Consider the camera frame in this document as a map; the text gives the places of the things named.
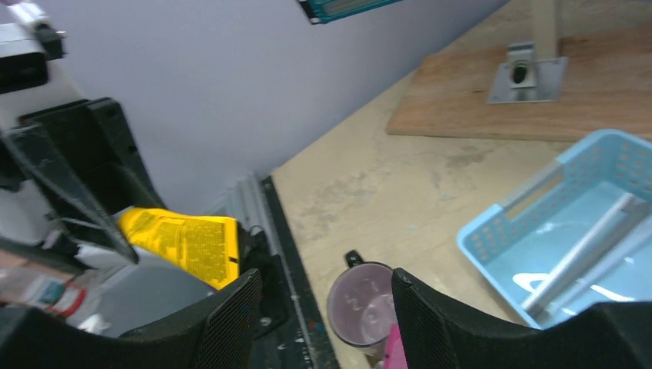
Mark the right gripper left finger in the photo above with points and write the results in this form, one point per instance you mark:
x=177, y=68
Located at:
x=216, y=332

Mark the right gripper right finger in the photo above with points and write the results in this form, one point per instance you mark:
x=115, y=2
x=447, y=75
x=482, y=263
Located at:
x=438, y=331

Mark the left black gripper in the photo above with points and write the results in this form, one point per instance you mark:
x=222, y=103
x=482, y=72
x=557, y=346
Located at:
x=71, y=174

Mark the purple translucent cup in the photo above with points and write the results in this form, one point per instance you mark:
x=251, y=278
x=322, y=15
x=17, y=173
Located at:
x=360, y=305

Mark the yellow toothpaste tube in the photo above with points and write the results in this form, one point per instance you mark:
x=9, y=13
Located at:
x=206, y=247

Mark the light blue plastic basket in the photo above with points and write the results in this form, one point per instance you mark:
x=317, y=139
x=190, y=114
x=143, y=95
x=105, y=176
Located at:
x=517, y=242

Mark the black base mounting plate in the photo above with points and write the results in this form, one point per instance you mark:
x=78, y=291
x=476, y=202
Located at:
x=291, y=332

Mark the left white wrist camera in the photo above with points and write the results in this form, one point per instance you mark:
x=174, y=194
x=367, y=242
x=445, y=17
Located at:
x=32, y=74

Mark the aluminium frame rail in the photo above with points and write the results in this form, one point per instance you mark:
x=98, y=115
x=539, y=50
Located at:
x=246, y=202

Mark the metal stand bracket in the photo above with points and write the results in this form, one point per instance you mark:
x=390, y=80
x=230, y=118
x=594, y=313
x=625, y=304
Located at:
x=534, y=71

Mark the grey network switch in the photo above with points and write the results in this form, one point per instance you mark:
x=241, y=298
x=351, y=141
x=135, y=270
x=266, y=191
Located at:
x=325, y=11

